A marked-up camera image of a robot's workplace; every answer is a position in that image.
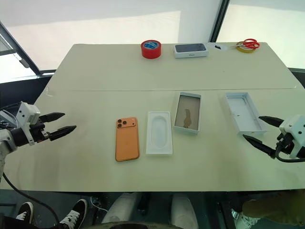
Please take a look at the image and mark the white rounded shell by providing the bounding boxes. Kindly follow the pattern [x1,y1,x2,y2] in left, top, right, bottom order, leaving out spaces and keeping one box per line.
[102,192,142,225]
[170,193,200,229]

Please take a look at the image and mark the white moulded tray insert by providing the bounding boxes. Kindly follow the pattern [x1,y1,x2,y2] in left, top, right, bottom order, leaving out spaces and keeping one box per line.
[145,110,173,157]

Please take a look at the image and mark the orange smartphone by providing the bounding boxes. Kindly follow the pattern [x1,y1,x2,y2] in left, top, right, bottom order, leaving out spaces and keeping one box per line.
[115,116,141,163]

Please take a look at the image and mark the thin white cable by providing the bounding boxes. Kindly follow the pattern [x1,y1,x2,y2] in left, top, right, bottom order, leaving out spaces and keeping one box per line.
[91,197,109,212]

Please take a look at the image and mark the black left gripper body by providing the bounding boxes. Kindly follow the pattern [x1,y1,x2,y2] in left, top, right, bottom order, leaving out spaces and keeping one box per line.
[30,116,52,144]

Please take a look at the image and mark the white box with brown interior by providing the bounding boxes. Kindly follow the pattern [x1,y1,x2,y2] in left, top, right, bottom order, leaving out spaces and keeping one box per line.
[173,92,202,135]

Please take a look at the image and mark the black bar under table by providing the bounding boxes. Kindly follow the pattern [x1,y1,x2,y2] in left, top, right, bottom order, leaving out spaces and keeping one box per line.
[138,192,153,213]

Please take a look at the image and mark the dark window ledge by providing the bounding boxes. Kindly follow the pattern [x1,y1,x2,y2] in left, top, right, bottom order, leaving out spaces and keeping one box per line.
[0,70,57,107]

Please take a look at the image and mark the yellow tape roll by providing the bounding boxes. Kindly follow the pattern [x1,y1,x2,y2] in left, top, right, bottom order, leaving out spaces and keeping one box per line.
[236,41,254,54]

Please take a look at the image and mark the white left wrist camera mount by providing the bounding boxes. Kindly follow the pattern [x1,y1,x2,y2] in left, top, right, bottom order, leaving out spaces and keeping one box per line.
[16,102,41,146]

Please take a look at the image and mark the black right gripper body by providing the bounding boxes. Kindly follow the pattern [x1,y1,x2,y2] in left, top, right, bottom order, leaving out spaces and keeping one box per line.
[275,133,293,157]

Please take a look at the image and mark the red handled scissors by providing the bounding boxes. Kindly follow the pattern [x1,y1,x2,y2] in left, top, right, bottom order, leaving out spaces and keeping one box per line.
[229,38,261,51]

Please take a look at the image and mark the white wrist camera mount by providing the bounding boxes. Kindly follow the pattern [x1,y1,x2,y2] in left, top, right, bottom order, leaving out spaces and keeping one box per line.
[279,114,305,159]
[16,102,41,146]

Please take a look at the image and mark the grey window handle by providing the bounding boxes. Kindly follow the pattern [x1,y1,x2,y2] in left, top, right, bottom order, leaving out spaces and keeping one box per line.
[20,55,30,69]

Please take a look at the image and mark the red tape roll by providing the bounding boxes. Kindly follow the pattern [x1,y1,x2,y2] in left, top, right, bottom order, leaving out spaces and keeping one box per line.
[140,40,162,59]

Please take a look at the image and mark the black and white sneaker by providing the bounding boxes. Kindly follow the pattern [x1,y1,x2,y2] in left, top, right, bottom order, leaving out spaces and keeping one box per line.
[59,198,88,226]
[16,201,35,221]

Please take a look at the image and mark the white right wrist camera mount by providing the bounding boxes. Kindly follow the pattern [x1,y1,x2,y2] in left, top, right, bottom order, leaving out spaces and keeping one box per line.
[279,114,305,159]

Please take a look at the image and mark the white boxed phone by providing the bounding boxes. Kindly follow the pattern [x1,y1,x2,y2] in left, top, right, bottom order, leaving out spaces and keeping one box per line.
[173,42,210,59]

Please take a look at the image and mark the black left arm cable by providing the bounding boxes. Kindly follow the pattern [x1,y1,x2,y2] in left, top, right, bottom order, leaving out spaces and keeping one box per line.
[0,172,61,226]

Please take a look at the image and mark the dark slanted window frame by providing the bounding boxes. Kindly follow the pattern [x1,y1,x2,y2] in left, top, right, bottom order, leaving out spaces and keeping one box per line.
[0,21,58,77]

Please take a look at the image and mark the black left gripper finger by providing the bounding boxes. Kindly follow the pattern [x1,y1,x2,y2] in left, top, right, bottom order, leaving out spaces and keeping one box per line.
[48,125,77,142]
[39,112,66,123]

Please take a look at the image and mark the dark upright window post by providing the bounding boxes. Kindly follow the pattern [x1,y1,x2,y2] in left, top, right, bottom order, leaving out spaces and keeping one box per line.
[209,0,231,44]

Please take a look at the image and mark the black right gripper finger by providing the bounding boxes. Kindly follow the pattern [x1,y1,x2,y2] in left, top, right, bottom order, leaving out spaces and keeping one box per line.
[243,134,277,157]
[258,115,285,127]

